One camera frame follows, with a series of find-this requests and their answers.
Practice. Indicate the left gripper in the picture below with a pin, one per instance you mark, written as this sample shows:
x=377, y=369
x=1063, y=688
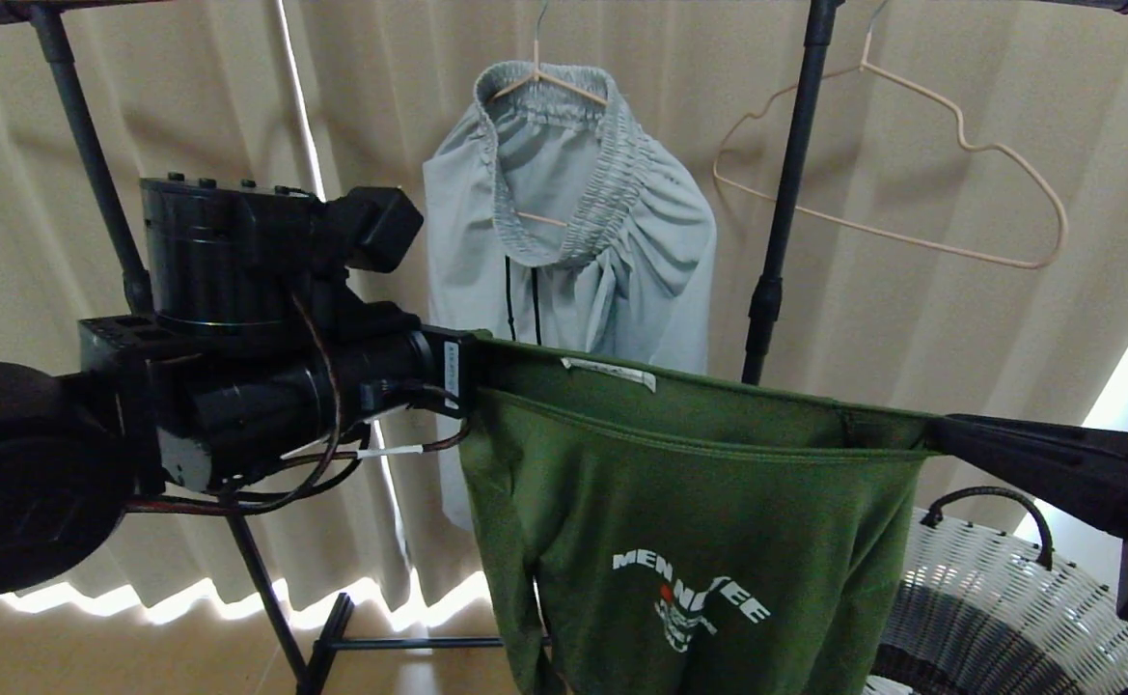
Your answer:
x=380, y=372

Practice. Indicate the pale grey shorts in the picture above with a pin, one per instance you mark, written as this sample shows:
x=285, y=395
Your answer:
x=641, y=261

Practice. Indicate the pink clothes hanger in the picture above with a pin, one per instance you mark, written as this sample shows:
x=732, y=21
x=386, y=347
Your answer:
x=568, y=85
x=911, y=84

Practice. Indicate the green garment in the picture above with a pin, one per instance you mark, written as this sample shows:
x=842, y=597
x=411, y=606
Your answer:
x=699, y=502

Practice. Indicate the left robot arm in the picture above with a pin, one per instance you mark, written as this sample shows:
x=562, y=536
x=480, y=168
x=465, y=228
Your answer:
x=23, y=483

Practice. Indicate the white laundry basket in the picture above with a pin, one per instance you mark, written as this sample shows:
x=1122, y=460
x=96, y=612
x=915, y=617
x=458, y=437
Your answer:
x=988, y=598

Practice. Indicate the black clothes rack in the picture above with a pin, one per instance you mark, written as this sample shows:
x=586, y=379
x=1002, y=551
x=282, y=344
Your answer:
x=787, y=193

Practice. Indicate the beige curtain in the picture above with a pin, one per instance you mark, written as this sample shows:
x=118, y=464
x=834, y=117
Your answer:
x=959, y=338

